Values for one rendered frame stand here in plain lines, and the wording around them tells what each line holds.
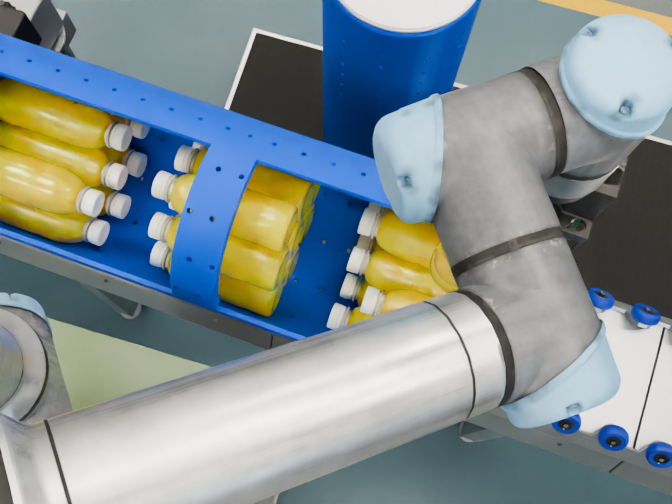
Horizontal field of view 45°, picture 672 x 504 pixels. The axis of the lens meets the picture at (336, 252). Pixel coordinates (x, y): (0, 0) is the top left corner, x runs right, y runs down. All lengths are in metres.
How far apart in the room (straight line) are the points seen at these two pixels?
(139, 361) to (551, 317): 0.61
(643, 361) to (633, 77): 0.92
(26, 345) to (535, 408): 0.46
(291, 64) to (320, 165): 1.28
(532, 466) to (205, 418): 1.93
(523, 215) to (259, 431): 0.21
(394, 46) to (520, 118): 0.92
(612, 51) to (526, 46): 2.10
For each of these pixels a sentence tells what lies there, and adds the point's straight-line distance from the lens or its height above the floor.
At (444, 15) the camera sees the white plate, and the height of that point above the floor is 1.04.
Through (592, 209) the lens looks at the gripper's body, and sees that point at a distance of 0.71.
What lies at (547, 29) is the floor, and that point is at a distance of 2.68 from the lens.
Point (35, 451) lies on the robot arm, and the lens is 0.41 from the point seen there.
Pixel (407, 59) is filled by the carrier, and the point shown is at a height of 0.94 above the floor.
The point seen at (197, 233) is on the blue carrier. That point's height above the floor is 1.21.
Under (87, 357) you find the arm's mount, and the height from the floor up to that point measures 1.27.
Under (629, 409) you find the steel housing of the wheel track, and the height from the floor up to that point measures 0.93.
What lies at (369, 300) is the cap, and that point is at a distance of 1.14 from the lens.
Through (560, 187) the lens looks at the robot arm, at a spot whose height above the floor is 1.66.
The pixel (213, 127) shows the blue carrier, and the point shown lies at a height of 1.21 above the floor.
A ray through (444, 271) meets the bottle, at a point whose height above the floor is 1.32.
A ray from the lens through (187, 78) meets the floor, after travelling 2.54.
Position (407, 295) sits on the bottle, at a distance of 1.14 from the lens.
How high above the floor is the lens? 2.24
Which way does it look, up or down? 75 degrees down
